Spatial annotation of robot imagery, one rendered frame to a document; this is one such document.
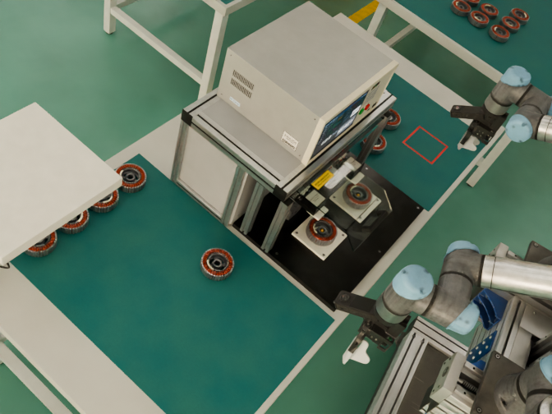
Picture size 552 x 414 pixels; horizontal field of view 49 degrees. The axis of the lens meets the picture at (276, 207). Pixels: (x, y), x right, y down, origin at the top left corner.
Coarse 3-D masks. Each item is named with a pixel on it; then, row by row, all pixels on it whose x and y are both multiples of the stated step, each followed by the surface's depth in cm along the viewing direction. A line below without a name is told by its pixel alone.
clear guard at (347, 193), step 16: (336, 160) 205; (336, 176) 201; (352, 176) 202; (304, 192) 193; (320, 192) 195; (336, 192) 196; (352, 192) 198; (368, 192) 200; (384, 192) 202; (320, 208) 191; (336, 208) 193; (352, 208) 194; (368, 208) 196; (384, 208) 202; (352, 224) 191; (368, 224) 196; (352, 240) 191
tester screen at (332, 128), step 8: (352, 104) 190; (360, 104) 198; (344, 112) 188; (336, 120) 186; (328, 128) 185; (336, 128) 193; (320, 136) 184; (328, 136) 192; (336, 136) 200; (320, 144) 190; (328, 144) 198
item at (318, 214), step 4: (296, 200) 214; (300, 200) 213; (304, 200) 211; (300, 204) 213; (304, 204) 212; (308, 204) 211; (304, 208) 213; (308, 208) 212; (312, 208) 211; (316, 208) 209; (308, 212) 214; (312, 212) 211; (316, 212) 213; (320, 212) 214; (316, 216) 212; (320, 216) 213
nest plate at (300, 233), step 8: (312, 216) 225; (304, 224) 222; (296, 232) 218; (304, 232) 219; (304, 240) 218; (336, 240) 221; (312, 248) 216; (320, 248) 217; (328, 248) 218; (320, 256) 215
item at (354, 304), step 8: (344, 296) 147; (352, 296) 147; (360, 296) 147; (336, 304) 146; (344, 304) 146; (352, 304) 145; (360, 304) 145; (368, 304) 144; (352, 312) 145; (360, 312) 144; (368, 312) 142; (376, 320) 143
